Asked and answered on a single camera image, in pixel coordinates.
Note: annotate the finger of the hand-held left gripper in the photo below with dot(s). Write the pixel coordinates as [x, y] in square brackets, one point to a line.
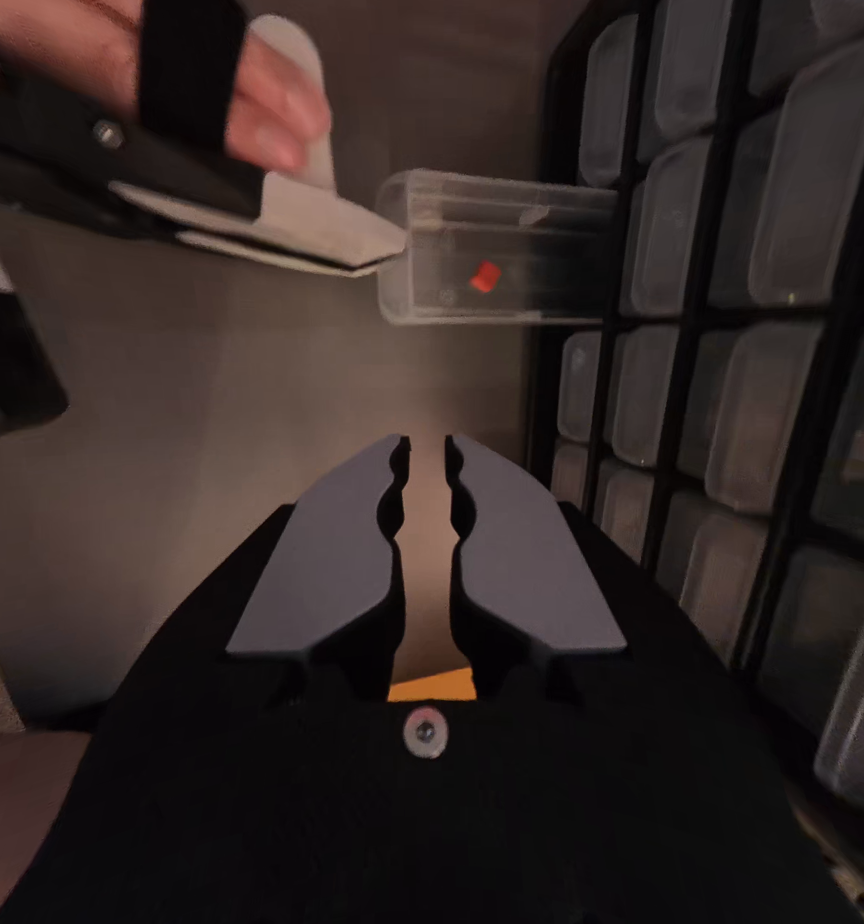
[281, 249]
[331, 217]

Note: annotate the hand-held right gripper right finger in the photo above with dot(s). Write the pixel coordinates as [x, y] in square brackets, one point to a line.
[540, 578]

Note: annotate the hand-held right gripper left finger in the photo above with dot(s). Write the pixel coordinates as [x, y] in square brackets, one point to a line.
[317, 578]

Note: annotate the yellow plastic bin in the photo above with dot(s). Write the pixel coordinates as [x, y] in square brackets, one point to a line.
[432, 685]

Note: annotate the red cube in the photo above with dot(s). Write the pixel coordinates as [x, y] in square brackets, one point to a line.
[483, 277]

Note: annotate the clear plastic drawer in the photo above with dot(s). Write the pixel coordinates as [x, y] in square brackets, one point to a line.
[548, 289]

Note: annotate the black drawer cabinet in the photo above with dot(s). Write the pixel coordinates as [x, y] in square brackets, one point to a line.
[559, 145]

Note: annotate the person's left hand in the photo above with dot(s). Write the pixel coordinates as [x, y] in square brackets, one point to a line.
[57, 36]

